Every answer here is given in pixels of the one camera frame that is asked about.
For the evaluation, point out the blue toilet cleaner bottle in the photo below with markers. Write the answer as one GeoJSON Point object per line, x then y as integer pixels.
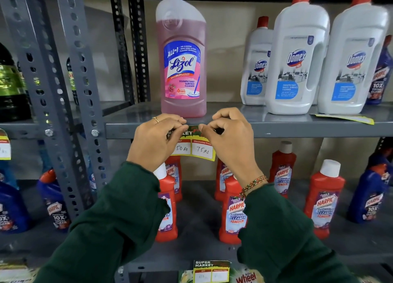
{"type": "Point", "coordinates": [6, 174]}
{"type": "Point", "coordinates": [380, 157]}
{"type": "Point", "coordinates": [380, 77]}
{"type": "Point", "coordinates": [55, 203]}
{"type": "Point", "coordinates": [10, 209]}
{"type": "Point", "coordinates": [368, 197]}

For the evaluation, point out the person's right thumb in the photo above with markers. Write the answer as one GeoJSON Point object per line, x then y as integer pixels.
{"type": "Point", "coordinates": [208, 128]}

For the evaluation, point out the yellow and green price tag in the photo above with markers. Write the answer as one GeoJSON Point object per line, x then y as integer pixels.
{"type": "Point", "coordinates": [211, 272]}
{"type": "Point", "coordinates": [196, 147]}
{"type": "Point", "coordinates": [4, 146]}

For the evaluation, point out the yellow paper tag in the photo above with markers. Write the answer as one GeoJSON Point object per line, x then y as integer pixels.
{"type": "Point", "coordinates": [347, 118]}

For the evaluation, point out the person's left hand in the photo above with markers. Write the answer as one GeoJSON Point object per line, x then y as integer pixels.
{"type": "Point", "coordinates": [150, 144]}

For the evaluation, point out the pink floor cleaner bottle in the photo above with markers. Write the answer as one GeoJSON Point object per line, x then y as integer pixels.
{"type": "Point", "coordinates": [181, 62]}

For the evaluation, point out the red bathroom cleaner bottle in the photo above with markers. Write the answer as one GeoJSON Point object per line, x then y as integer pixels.
{"type": "Point", "coordinates": [221, 178]}
{"type": "Point", "coordinates": [324, 200]}
{"type": "Point", "coordinates": [283, 172]}
{"type": "Point", "coordinates": [175, 175]}
{"type": "Point", "coordinates": [231, 215]}
{"type": "Point", "coordinates": [167, 206]}

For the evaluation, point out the person's right forearm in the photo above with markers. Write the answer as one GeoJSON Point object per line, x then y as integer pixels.
{"type": "Point", "coordinates": [282, 239]}

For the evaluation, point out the person's left thumb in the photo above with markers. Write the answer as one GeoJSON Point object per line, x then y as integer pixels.
{"type": "Point", "coordinates": [178, 131]}

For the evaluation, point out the large white cleaner bottle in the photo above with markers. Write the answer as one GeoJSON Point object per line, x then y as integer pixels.
{"type": "Point", "coordinates": [294, 62]}
{"type": "Point", "coordinates": [353, 62]}

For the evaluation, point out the small white cleaner bottle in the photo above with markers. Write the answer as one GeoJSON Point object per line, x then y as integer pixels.
{"type": "Point", "coordinates": [255, 68]}

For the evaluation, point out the dark green cleaner bottle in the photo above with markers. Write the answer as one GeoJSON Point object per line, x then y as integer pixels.
{"type": "Point", "coordinates": [10, 86]}
{"type": "Point", "coordinates": [72, 83]}

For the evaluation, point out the pale printed packet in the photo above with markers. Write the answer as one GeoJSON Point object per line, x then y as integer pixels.
{"type": "Point", "coordinates": [17, 272]}

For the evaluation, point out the green detergent packet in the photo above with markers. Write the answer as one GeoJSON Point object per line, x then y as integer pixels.
{"type": "Point", "coordinates": [245, 276]}

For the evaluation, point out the grey metal shelving unit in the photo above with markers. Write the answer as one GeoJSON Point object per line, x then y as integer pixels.
{"type": "Point", "coordinates": [33, 46]}
{"type": "Point", "coordinates": [276, 124]}

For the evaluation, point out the person's right hand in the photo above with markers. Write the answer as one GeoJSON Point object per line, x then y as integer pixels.
{"type": "Point", "coordinates": [233, 144]}

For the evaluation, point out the person's left forearm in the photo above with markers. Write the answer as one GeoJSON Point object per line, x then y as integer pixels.
{"type": "Point", "coordinates": [110, 227]}

